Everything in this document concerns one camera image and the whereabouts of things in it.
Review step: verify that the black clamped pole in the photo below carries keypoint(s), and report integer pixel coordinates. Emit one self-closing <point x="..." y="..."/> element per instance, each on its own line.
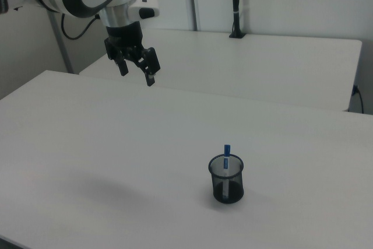
<point x="236" y="4"/>

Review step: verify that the blue white marker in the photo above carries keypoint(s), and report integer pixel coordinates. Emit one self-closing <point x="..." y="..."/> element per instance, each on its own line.
<point x="226" y="151"/>

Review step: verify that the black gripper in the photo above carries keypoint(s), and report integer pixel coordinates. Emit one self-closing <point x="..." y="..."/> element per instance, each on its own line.
<point x="125" y="34"/>

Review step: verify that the grey aluminium frame post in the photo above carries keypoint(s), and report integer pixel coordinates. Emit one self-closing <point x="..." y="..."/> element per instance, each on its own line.
<point x="62" y="50"/>

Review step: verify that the black mesh pen cup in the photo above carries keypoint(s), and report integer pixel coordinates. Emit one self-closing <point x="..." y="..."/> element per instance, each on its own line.
<point x="233" y="190"/>

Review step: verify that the white side table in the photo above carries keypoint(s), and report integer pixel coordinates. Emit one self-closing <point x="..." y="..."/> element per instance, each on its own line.
<point x="247" y="65"/>

